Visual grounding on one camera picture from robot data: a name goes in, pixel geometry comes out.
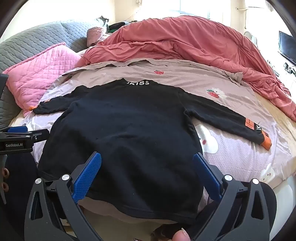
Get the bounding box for black sweater orange cuffs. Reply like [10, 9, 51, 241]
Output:
[33, 79, 271, 224]

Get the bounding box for dark clothes pile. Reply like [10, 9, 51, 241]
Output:
[107, 21, 130, 33]

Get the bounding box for left hand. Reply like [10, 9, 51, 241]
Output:
[1, 167, 10, 192]

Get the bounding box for right hand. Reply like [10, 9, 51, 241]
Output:
[171, 228, 191, 241]

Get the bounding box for pink quilted pillow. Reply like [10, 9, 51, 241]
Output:
[3, 43, 81, 116]

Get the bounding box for grey quilted headboard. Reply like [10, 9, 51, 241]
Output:
[1, 22, 93, 127]

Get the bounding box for yellow mattress sheet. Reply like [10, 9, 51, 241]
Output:
[254, 92, 296, 160]

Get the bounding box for mauve small pillow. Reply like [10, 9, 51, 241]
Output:
[87, 27, 108, 47]

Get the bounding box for pink patterned duvet cover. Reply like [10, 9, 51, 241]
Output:
[22, 58, 293, 225]

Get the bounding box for salmon red comforter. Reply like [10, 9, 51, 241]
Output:
[77, 16, 295, 120]

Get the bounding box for black monitor screen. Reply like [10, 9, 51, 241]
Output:
[278, 31, 296, 65]

